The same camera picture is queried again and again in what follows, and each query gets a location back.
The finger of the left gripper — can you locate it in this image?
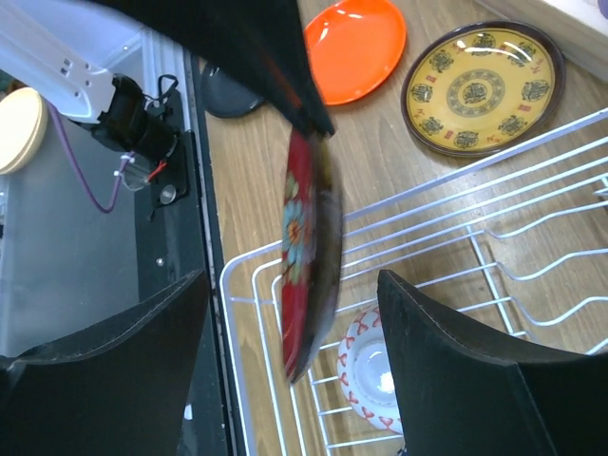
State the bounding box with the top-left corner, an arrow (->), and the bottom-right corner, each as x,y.
98,0 -> 335,135

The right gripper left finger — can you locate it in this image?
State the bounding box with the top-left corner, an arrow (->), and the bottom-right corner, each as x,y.
1,270 -> 208,455

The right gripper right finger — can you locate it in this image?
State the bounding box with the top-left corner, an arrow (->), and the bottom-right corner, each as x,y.
377,270 -> 607,455

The orange plate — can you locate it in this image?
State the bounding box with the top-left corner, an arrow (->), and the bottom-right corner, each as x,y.
304,0 -> 408,106

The red white patterned bowl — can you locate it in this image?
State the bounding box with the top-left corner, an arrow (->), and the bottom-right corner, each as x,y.
336,306 -> 403,434

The white wire dish rack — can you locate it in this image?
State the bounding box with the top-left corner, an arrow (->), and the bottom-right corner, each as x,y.
218,109 -> 607,455

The red floral plate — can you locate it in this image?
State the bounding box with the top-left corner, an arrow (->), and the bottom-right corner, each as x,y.
280,129 -> 344,385

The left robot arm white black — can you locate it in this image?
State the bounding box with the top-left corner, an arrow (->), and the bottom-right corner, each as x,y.
1,0 -> 334,162

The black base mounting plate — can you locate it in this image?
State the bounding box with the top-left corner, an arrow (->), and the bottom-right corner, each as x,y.
136,52 -> 245,455

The yellow patterned small plate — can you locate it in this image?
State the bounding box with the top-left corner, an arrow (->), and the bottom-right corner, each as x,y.
401,20 -> 566,158

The aluminium frame rail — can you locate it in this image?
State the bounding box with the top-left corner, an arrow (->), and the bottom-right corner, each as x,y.
141,28 -> 192,129

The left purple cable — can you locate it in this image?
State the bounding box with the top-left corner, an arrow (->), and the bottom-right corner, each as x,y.
47,102 -> 132,215

